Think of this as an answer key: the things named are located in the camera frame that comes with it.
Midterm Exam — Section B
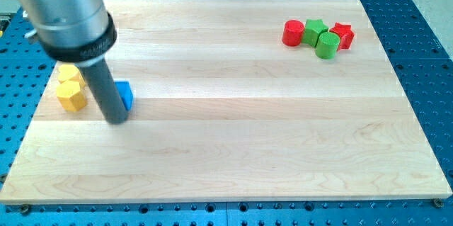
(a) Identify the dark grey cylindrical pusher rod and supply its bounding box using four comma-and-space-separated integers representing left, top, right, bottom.
78, 57, 128, 124

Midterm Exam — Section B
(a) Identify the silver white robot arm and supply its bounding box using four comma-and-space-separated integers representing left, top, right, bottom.
19, 0, 128, 124

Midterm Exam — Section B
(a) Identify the green star block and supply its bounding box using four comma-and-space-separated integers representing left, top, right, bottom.
302, 19, 328, 47

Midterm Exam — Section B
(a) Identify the red star block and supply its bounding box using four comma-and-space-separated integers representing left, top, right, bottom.
329, 23, 355, 51

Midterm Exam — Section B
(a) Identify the blue cube block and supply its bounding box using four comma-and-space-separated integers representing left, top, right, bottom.
115, 81, 134, 111

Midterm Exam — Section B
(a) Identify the yellow heart block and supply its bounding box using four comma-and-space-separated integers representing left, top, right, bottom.
57, 64, 86, 88

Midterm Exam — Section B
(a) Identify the yellow hexagon block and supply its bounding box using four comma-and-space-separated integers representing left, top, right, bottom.
56, 80, 87, 112

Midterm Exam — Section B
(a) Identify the red cylinder block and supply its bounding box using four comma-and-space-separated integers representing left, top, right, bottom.
282, 20, 305, 47

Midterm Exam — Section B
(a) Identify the green cylinder block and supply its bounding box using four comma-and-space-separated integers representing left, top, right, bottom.
315, 31, 340, 60

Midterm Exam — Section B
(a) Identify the blue perforated table plate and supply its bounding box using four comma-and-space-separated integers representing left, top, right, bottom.
1, 0, 452, 225

